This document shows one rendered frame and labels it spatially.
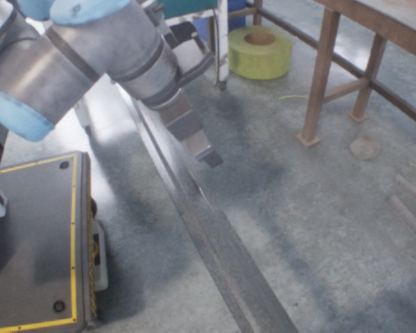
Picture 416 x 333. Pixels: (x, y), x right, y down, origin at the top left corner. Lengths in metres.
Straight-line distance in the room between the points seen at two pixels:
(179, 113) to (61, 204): 0.78
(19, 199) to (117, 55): 0.95
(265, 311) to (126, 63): 0.35
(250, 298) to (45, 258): 0.77
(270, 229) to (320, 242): 0.21
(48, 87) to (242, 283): 0.34
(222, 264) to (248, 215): 0.95
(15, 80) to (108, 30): 0.12
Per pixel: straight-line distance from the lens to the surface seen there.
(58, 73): 0.38
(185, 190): 0.52
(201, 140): 0.49
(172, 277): 1.28
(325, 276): 1.32
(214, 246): 0.46
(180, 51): 0.49
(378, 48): 1.72
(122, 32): 0.38
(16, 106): 0.39
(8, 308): 1.08
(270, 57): 2.04
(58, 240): 1.09
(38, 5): 0.76
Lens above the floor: 1.17
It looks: 47 degrees down
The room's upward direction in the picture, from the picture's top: 4 degrees counter-clockwise
